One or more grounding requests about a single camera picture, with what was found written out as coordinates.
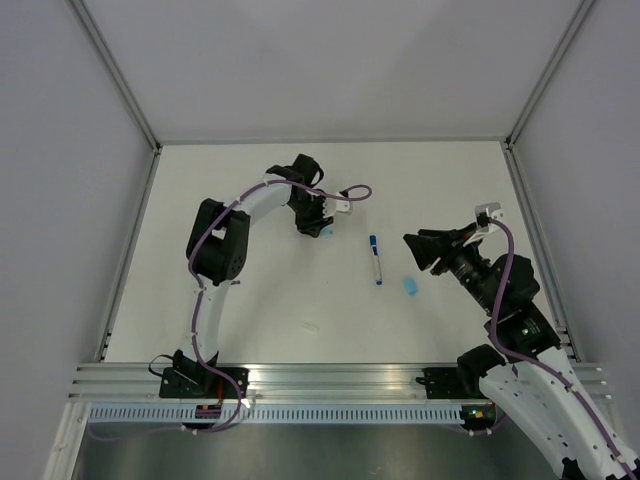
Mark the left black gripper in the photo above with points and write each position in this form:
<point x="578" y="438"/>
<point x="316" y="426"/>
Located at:
<point x="314" y="227"/>

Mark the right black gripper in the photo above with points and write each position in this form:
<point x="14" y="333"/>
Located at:
<point x="425" y="249"/>

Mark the white whiteboard marker pen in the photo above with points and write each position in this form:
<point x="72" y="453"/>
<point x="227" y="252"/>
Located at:
<point x="378" y="278"/>

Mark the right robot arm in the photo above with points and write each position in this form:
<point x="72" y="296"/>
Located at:
<point x="523" y="368"/>

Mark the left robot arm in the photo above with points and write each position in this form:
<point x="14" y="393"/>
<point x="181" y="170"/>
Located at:
<point x="217" y="251"/>

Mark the light blue highlighter cap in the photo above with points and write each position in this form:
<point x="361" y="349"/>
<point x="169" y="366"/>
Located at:
<point x="410" y="286"/>

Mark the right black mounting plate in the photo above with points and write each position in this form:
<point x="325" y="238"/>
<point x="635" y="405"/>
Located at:
<point x="451" y="383"/>

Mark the black mounting plate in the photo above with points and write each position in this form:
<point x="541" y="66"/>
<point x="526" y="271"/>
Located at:
<point x="203" y="384"/>
<point x="451" y="383"/>

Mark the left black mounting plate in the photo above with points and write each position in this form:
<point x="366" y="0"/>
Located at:
<point x="203" y="384"/>

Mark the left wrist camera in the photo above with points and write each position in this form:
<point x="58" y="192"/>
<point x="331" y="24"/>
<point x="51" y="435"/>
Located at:
<point x="343" y="206"/>

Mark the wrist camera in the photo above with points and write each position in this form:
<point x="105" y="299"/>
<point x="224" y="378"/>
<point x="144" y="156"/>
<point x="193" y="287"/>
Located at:
<point x="343" y="206"/>
<point x="485" y="214"/>

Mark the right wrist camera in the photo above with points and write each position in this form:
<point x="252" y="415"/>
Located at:
<point x="485" y="214"/>

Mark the right aluminium frame post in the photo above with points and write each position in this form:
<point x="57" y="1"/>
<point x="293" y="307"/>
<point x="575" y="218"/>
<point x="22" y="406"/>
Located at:
<point x="574" y="26"/>

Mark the aluminium frame post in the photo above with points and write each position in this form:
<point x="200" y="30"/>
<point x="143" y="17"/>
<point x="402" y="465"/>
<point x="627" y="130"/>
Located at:
<point x="574" y="26"/>
<point x="101" y="48"/>

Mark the white slotted cable duct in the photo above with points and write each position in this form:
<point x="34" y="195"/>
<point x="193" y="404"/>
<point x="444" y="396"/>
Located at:
<point x="423" y="414"/>

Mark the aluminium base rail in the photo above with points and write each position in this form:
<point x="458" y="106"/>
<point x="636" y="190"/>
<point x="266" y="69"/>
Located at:
<point x="267" y="383"/>

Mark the left aluminium frame post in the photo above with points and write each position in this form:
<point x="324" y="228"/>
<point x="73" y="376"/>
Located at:
<point x="101" y="48"/>

